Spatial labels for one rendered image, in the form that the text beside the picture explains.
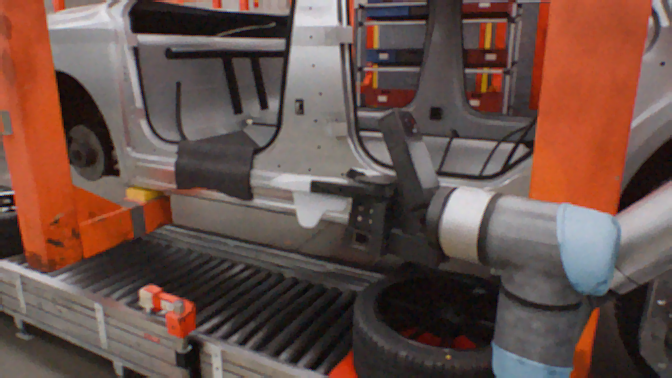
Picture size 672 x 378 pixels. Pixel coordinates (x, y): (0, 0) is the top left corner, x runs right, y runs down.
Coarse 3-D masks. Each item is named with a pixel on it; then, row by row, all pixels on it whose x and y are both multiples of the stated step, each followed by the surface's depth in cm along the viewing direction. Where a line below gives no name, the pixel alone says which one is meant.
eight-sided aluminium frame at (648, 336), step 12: (660, 276) 98; (648, 288) 104; (660, 288) 99; (648, 300) 105; (660, 300) 103; (648, 312) 101; (660, 312) 100; (648, 324) 102; (660, 324) 101; (648, 336) 103; (660, 336) 101; (648, 348) 103; (660, 348) 102; (648, 360) 103; (660, 360) 102; (660, 372) 103
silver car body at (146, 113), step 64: (128, 0) 211; (320, 0) 166; (448, 0) 304; (64, 64) 234; (128, 64) 216; (192, 64) 255; (256, 64) 279; (320, 64) 170; (448, 64) 315; (64, 128) 288; (128, 128) 226; (192, 128) 252; (256, 128) 282; (320, 128) 176; (448, 128) 326; (512, 128) 306; (640, 128) 127; (192, 192) 215; (256, 192) 197; (512, 192) 149
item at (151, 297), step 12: (144, 288) 181; (156, 288) 181; (144, 300) 179; (156, 300) 178; (168, 300) 175; (192, 312) 165; (168, 324) 163; (180, 324) 160; (192, 324) 166; (180, 336) 162
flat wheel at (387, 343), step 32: (384, 288) 183; (416, 288) 191; (448, 288) 191; (480, 288) 183; (384, 320) 161; (416, 320) 166; (448, 320) 172; (480, 320) 186; (384, 352) 147; (416, 352) 143; (448, 352) 143; (480, 352) 142
